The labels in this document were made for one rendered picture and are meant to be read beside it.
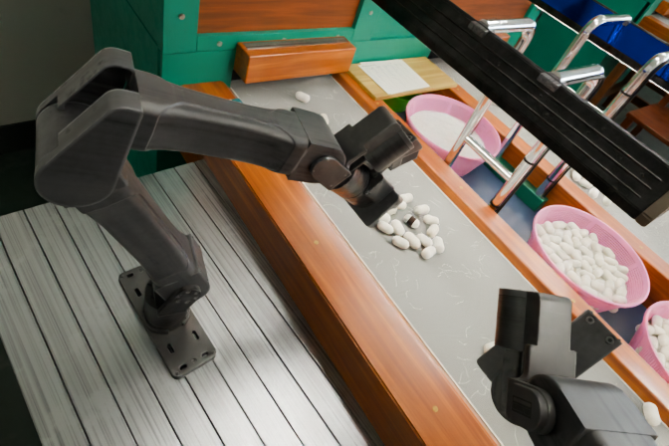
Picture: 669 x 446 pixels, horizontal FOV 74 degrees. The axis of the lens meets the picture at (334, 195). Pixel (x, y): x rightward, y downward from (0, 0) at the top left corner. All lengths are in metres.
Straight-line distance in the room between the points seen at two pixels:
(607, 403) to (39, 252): 0.79
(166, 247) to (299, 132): 0.22
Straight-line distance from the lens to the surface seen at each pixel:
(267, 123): 0.48
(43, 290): 0.83
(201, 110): 0.45
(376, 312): 0.74
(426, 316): 0.81
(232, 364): 0.75
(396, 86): 1.25
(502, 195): 1.02
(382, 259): 0.84
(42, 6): 1.77
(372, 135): 0.56
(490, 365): 0.61
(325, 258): 0.76
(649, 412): 0.97
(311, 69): 1.12
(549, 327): 0.48
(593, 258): 1.20
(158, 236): 0.56
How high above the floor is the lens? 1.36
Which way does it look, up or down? 43 degrees down
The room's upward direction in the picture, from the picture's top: 22 degrees clockwise
